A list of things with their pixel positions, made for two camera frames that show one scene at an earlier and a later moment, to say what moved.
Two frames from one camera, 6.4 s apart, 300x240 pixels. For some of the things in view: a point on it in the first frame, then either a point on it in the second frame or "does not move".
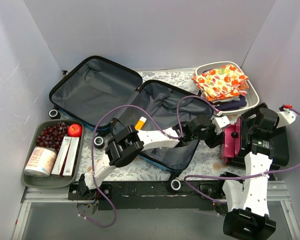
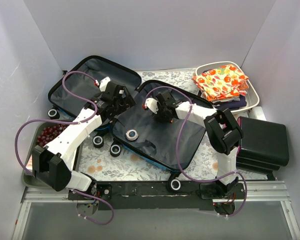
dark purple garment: (230, 105) does not move
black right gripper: (242, 131) -> (163, 115)
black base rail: (150, 195) does not move
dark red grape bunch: (52, 136) does not move
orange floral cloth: (223, 82) does not move
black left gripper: (212, 136) -> (125, 100)
